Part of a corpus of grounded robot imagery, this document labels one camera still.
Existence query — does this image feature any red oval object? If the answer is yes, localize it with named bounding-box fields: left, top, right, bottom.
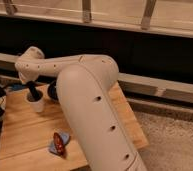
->
left=53, top=132, right=65, bottom=155

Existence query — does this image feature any black round object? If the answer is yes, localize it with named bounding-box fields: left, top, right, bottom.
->
left=47, top=81, right=58, bottom=100

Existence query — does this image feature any white ceramic cup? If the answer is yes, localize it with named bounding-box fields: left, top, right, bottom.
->
left=26, top=91, right=44, bottom=113

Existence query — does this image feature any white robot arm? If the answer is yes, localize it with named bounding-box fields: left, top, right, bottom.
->
left=15, top=46, right=147, bottom=171

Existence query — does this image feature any white window frame rail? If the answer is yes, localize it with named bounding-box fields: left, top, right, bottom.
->
left=0, top=0, right=193, bottom=38

